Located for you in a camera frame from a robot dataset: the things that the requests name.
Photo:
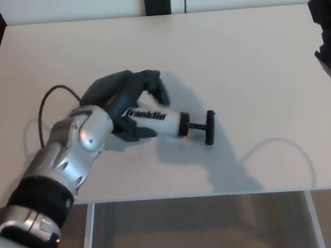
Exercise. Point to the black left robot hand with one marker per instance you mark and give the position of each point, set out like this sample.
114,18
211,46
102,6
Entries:
115,87

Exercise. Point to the white Franklin air pump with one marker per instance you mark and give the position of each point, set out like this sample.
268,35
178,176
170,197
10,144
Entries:
168,120

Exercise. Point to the white cabinet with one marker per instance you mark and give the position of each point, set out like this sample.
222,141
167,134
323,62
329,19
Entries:
83,4

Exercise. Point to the white metal desk leg frame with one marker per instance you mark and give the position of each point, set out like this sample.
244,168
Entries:
315,221
90,239

